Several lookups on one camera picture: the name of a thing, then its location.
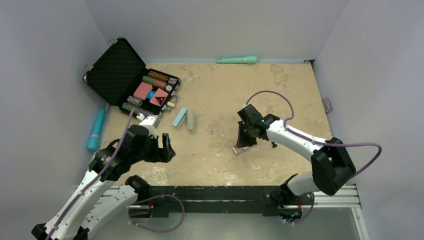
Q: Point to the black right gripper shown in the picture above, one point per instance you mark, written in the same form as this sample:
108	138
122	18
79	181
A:
242	142

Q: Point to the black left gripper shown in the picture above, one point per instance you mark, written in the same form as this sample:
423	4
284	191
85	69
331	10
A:
163	154

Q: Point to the red white staple box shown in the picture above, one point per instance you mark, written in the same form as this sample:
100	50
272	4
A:
239	150

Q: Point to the light blue stapler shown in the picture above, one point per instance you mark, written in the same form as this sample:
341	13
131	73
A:
180	117

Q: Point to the green stapler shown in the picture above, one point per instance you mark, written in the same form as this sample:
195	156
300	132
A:
190	121

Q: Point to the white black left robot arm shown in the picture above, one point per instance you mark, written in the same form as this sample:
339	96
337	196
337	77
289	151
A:
139	143

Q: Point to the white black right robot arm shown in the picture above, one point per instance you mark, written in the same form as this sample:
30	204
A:
331	164

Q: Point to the red triangle card deck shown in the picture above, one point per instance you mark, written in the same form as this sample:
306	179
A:
159	97

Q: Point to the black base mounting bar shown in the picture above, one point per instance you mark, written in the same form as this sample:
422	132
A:
267	201

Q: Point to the pink card deck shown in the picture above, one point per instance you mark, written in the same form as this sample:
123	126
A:
143	90

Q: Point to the blue handheld massager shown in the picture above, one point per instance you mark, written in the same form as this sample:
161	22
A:
94	139

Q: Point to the teal green handheld massager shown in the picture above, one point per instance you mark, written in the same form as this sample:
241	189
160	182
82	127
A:
238	60

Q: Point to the black poker chip case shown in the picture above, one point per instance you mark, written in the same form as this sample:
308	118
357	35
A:
120	70

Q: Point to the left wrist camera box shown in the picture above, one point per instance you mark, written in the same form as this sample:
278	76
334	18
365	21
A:
150	122

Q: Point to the aluminium frame rail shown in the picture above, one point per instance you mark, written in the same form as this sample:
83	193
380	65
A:
118	198

